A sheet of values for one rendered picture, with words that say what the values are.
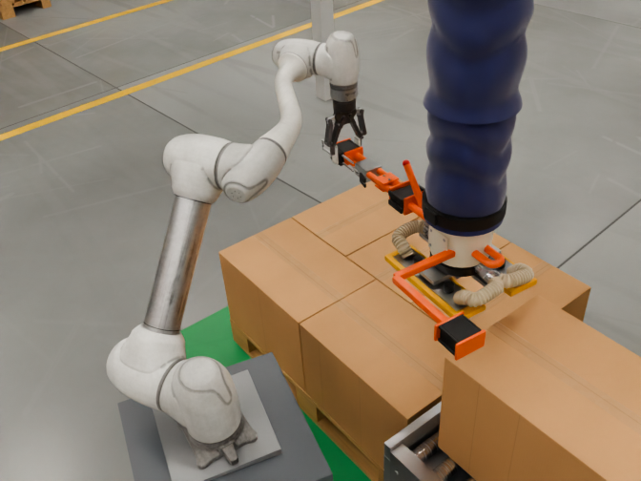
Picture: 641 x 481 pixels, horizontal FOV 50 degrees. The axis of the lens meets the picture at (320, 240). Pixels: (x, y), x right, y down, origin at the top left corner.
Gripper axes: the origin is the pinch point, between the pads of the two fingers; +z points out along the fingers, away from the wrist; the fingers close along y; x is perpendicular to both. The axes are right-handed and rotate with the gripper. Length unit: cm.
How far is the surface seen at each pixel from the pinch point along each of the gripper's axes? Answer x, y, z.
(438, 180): -60, -8, -22
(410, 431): -71, -22, 58
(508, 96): -70, 3, -46
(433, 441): -74, -16, 64
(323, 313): -4, -15, 65
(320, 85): 267, 136, 108
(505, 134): -70, 3, -36
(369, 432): -43, -20, 90
